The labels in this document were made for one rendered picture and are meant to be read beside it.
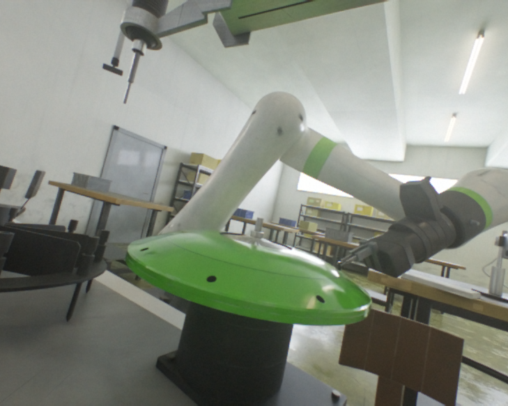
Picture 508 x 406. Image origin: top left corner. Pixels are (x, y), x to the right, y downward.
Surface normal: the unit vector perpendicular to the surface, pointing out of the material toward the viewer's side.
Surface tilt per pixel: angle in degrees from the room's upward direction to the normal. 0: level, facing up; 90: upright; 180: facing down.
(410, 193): 125
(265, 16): 170
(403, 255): 90
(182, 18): 90
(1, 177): 87
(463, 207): 63
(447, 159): 90
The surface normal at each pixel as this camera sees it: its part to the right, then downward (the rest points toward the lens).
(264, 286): 0.24, -0.91
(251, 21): -0.04, 0.99
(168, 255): -0.04, -0.97
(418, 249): 0.11, 0.07
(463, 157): -0.50, -0.18
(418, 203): -0.88, 0.37
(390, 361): -0.22, -0.12
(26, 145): 0.84, 0.15
